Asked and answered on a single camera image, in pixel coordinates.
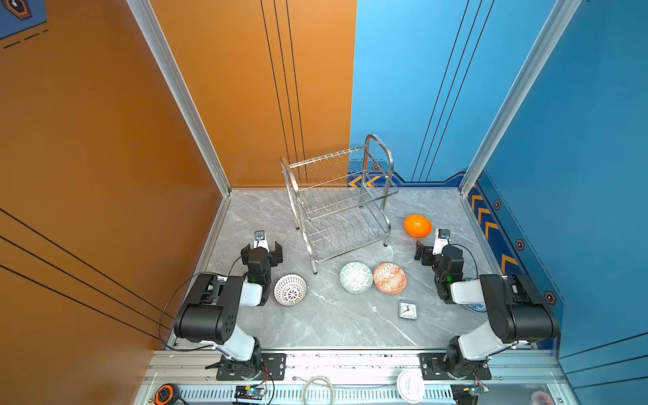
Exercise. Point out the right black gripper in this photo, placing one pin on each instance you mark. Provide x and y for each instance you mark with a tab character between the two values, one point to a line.
430	254

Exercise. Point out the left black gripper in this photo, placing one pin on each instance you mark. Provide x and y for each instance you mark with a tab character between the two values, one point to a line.
261	254

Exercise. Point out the orange bowl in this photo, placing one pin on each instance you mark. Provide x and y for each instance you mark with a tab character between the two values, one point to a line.
417	226

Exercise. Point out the blue white floral bowl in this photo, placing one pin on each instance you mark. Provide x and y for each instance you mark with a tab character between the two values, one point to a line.
475	306

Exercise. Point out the silver wire dish rack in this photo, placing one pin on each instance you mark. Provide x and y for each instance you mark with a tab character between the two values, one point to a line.
339	200

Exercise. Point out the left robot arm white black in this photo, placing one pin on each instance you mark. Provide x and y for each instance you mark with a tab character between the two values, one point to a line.
208	315

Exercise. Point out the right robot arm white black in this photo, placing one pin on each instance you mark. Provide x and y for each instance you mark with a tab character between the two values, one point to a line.
517	314

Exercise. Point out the red patterned bowl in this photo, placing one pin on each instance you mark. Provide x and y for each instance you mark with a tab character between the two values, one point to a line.
390	279

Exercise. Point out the white black lattice bowl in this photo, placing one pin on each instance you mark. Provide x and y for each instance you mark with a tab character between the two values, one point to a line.
290	290

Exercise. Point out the small square clock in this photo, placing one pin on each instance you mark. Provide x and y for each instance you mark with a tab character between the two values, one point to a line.
407	310

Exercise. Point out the green patterned bowl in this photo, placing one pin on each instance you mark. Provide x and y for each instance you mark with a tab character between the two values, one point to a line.
356	278

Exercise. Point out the green circuit board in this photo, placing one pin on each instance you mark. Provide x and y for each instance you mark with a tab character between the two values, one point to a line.
250	394

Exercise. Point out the right circuit board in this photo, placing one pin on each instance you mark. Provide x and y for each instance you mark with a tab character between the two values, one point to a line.
476	389

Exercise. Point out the orange black tape measure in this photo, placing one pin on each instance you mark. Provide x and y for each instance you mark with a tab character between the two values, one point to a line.
167	394

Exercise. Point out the pink round object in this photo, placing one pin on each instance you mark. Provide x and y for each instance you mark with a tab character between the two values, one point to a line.
541	398

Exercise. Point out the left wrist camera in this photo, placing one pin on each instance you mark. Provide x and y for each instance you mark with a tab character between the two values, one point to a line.
260	240

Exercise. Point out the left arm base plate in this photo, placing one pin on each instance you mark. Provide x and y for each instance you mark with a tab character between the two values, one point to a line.
255	369

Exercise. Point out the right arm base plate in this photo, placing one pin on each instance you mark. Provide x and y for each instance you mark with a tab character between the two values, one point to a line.
437	367

